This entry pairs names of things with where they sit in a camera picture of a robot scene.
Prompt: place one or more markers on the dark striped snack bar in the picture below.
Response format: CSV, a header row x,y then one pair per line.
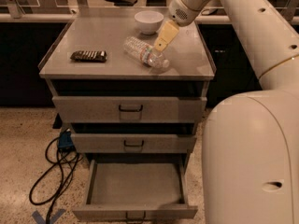
x,y
89,56

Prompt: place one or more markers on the grey drawer cabinet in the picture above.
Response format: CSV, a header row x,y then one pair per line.
x,y
187,76

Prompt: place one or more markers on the grey middle drawer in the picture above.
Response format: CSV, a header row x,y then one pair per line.
x,y
132,143

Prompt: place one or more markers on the grey open bottom drawer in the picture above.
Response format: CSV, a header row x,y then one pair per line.
x,y
136,191

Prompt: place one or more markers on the black office chair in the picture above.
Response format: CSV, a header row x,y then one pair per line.
x,y
123,3

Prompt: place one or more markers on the grey top drawer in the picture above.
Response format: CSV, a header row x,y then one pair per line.
x,y
100,109

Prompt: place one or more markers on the white ceramic bowl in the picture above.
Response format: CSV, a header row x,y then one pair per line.
x,y
148,22

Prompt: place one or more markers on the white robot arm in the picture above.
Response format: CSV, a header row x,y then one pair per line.
x,y
250,143

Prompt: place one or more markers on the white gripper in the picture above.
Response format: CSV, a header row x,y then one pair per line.
x,y
182,12

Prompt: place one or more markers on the clear plastic water bottle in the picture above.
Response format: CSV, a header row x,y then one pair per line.
x,y
145,53

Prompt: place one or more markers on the blue power box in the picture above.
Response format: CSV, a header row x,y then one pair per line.
x,y
65,142

